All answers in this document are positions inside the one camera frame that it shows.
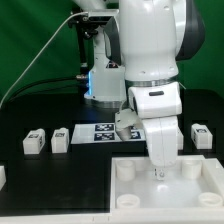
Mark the white square tabletop tray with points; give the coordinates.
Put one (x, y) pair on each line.
(191, 193)

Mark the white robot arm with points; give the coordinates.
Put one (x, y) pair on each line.
(135, 55)

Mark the black camera on mount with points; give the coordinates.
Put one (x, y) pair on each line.
(101, 16)

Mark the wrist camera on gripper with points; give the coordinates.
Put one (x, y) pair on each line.
(124, 120)

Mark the black camera stand pole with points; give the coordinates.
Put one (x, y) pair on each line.
(81, 26)

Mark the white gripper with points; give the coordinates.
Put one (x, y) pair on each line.
(162, 142)

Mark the white sheet with markers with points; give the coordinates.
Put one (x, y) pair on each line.
(94, 133)

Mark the white front rail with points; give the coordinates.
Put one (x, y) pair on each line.
(58, 219)

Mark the white block left edge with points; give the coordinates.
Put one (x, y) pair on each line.
(2, 177)

